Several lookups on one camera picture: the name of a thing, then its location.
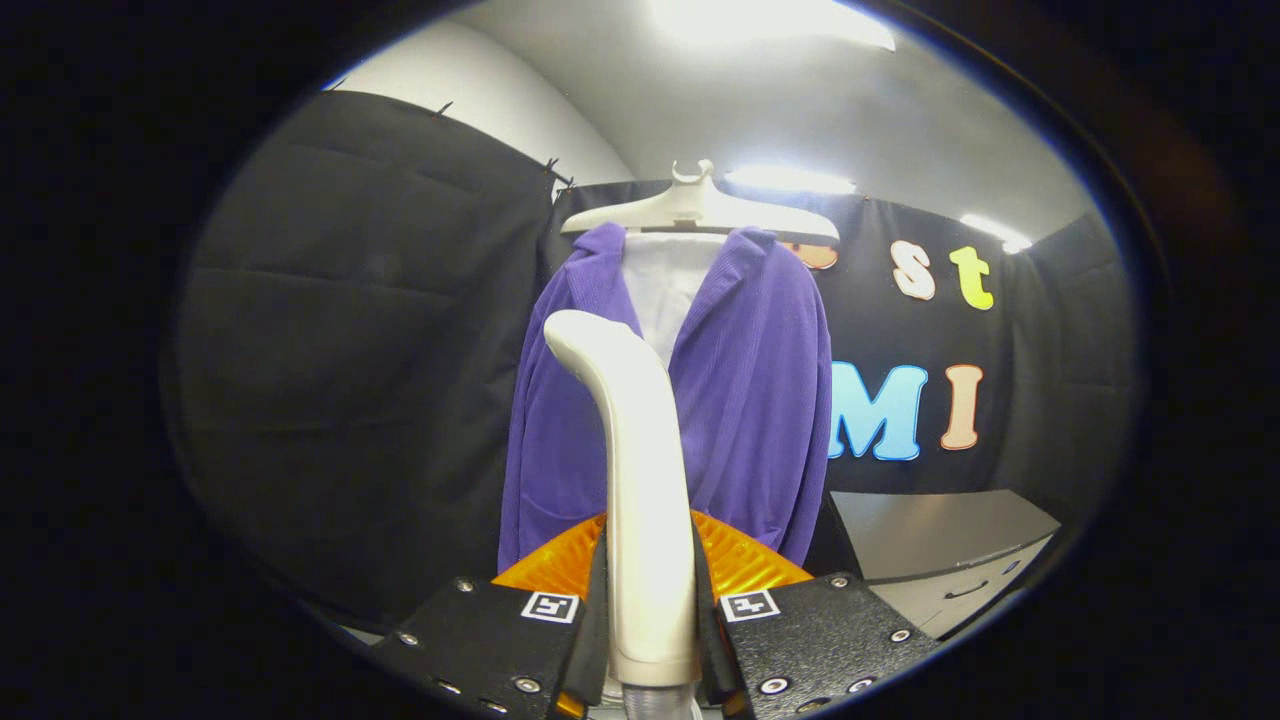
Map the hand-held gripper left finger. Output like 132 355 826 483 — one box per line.
372 512 611 720

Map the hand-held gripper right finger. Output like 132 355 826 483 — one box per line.
690 510 941 720

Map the white garment steamer nozzle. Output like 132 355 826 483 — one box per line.
543 309 703 689

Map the purple jacket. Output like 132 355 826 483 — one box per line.
497 222 833 574

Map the white clothes hanger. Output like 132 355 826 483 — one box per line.
560 158 841 246

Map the grey cabinet with dark top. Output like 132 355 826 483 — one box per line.
828 488 1061 641

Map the white inner shirt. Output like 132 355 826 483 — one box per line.
620 232 729 366

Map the ceiling light panel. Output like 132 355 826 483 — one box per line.
960 213 1033 255
725 165 858 196

